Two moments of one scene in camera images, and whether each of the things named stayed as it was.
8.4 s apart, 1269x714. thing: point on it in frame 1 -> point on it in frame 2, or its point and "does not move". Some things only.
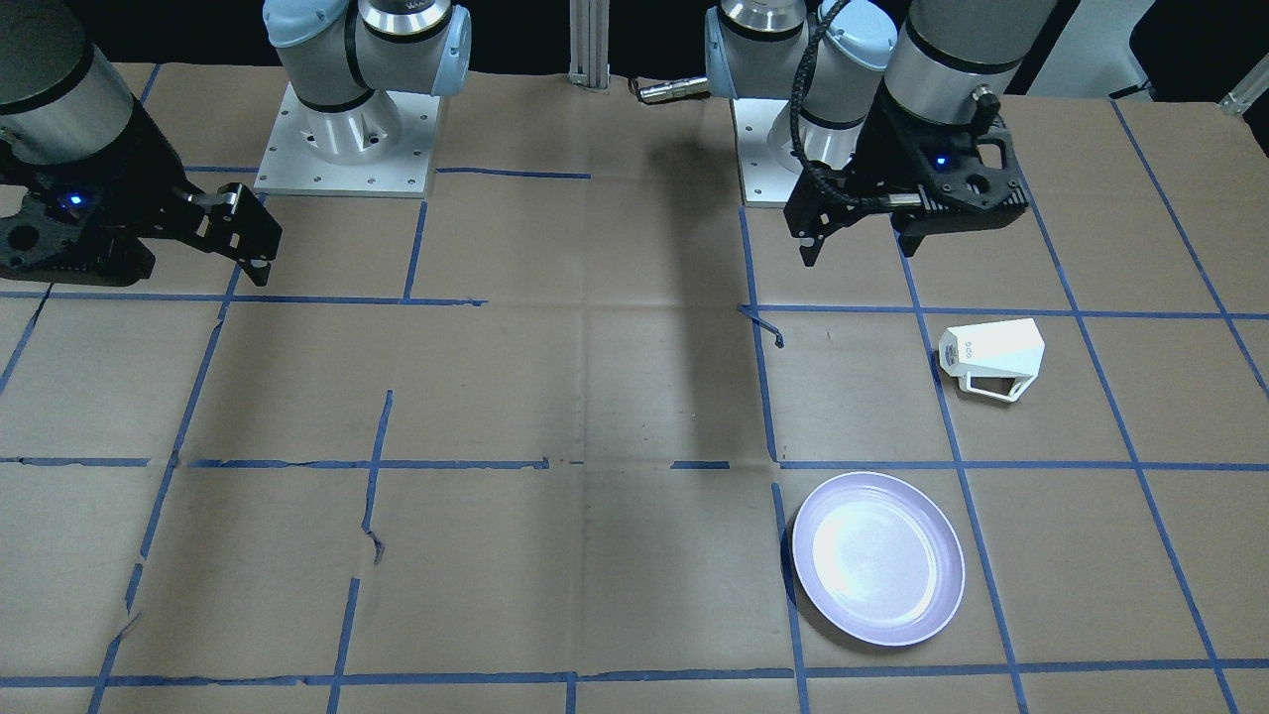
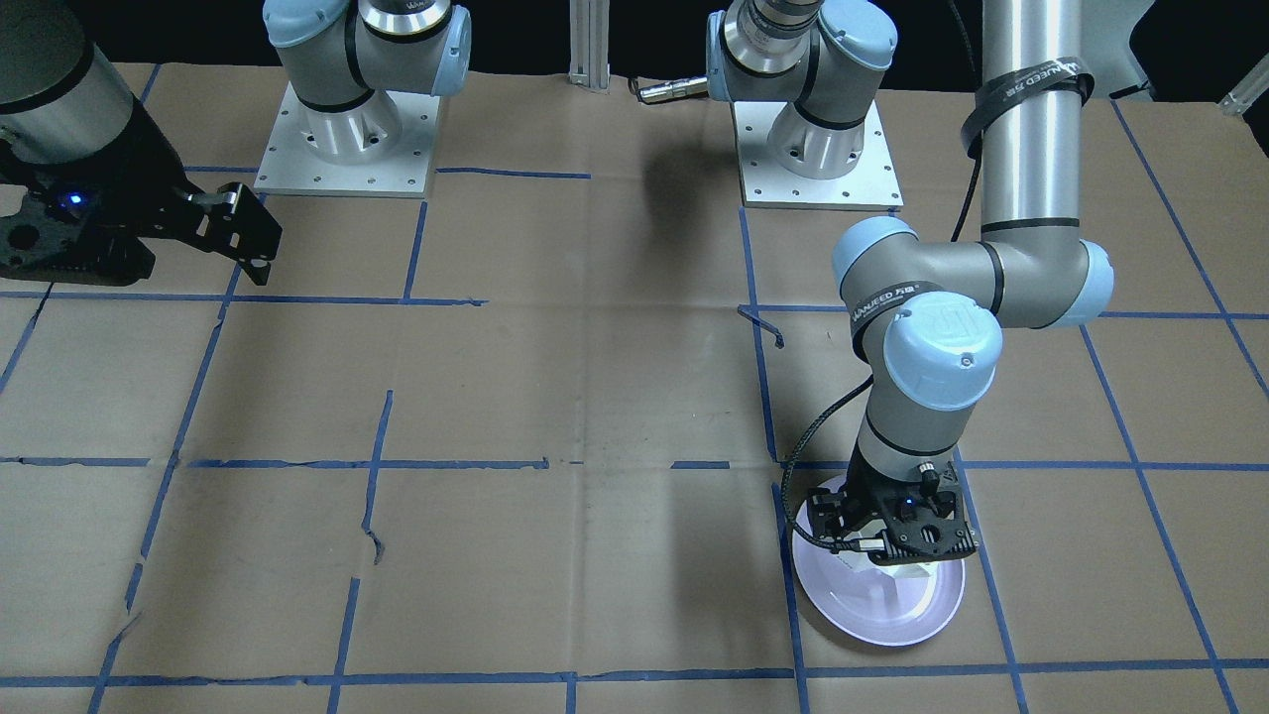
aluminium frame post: [590, 45] does not move
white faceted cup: [1002, 349] -> [909, 580]
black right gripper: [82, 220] does not move
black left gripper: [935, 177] -> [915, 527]
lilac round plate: [880, 554] does not move
